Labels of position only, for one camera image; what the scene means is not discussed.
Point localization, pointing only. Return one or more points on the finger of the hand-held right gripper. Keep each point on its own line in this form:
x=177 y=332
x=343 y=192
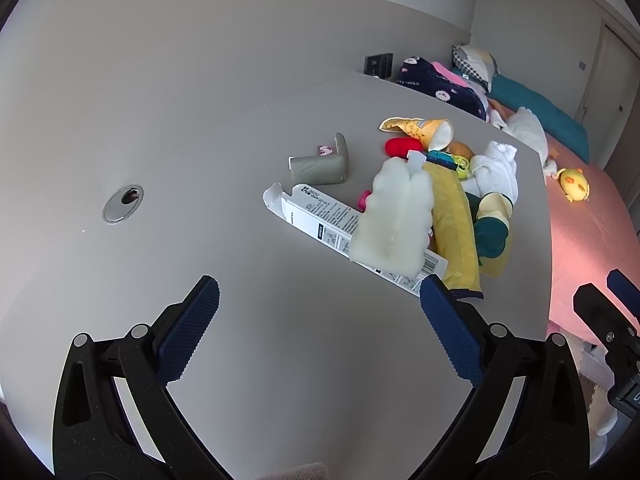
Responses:
x=600 y=317
x=625 y=290

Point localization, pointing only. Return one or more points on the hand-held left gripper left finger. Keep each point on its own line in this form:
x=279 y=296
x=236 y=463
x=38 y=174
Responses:
x=187 y=332

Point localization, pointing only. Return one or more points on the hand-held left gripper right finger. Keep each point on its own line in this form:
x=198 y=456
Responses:
x=447 y=327

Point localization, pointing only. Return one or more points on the white printed cardboard box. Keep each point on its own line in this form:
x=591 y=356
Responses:
x=320 y=215

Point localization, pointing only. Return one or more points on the grey foam corner guard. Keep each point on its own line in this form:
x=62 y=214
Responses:
x=320 y=167

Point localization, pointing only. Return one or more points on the pink bed sheet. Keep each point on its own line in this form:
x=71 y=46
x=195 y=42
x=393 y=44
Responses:
x=585 y=245

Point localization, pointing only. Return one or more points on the yellow cloth with navy trim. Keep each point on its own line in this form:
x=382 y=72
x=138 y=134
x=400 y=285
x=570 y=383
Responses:
x=455 y=230

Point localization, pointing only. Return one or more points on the green and yellow cloth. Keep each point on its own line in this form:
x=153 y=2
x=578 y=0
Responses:
x=492 y=235

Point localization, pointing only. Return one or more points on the yellow chick plush toy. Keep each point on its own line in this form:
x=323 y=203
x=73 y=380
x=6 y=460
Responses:
x=574 y=185

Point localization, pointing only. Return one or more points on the white cloth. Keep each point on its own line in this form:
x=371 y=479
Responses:
x=495 y=170

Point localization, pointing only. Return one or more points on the blue and green frog toy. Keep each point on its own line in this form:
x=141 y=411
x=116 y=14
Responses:
x=450 y=162

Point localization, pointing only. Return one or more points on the brown plush toy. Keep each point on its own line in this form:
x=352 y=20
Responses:
x=460 y=150

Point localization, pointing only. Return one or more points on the red soft toy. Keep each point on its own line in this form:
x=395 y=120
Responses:
x=400 y=147

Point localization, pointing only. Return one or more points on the white plush toy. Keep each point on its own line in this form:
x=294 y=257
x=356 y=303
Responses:
x=527 y=130

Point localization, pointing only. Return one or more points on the yellow snack bag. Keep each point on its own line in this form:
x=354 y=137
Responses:
x=430 y=130

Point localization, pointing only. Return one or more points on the teal pillow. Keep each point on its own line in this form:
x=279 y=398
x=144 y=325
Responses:
x=540 y=107

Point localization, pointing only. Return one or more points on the beige door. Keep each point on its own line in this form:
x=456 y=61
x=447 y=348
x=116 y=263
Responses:
x=612 y=75

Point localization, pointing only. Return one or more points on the navy printed blanket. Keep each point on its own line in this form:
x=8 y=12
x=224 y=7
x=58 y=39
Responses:
x=440 y=87

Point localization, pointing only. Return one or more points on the pink cloth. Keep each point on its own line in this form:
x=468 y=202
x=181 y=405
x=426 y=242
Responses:
x=447 y=72

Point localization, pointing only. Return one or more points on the checked pillow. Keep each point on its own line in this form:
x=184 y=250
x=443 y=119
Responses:
x=475 y=62

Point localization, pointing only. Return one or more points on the black wall socket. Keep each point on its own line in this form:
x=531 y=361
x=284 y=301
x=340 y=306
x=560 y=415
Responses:
x=377 y=65

